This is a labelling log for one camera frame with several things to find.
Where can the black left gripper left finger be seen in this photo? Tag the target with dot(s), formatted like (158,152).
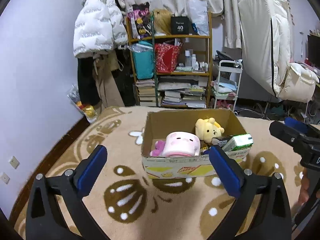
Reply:
(44,218)

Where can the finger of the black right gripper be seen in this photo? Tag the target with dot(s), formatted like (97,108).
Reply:
(284,133)
(301,127)

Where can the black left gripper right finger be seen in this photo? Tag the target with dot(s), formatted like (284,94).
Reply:
(272,218)

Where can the green white tissue pack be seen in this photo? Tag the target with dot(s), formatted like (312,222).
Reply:
(238,142)

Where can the black Face tissue pack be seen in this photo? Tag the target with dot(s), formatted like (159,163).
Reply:
(221,141)

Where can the yellow bear plush toy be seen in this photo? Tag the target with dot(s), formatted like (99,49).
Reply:
(207,129)

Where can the pink marshmallow plush toy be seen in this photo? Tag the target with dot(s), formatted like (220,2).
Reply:
(181,144)

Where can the person's right hand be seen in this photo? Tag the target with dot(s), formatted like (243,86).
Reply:
(309,178)

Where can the cream cushion bag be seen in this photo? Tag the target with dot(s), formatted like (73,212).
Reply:
(299,84)

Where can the white rolling cart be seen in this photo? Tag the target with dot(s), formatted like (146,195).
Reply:
(227,83)

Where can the white folded mattress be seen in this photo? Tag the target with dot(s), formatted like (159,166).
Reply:
(265,28)

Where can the pink purple plush toy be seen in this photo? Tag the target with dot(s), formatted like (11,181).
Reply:
(159,146)

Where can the wooden shelf unit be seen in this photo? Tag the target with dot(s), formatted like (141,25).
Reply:
(188,85)

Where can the open cardboard box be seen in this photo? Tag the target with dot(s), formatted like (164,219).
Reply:
(160,124)

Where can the red patterned bag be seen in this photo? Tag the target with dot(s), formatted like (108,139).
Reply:
(166,57)

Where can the black box number 40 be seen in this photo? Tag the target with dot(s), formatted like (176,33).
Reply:
(179,25)

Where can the stack of books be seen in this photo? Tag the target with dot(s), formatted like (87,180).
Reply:
(146,92)

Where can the teal bag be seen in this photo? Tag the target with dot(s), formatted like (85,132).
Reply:
(142,52)

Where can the blonde wig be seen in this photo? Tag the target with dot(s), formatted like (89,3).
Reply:
(162,21)

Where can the white puffer jacket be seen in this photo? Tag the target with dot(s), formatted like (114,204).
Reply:
(98,29)

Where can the wall socket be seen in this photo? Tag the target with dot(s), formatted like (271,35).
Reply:
(14,162)
(4,177)

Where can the snack bag by wall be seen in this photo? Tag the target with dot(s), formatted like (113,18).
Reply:
(86,109)

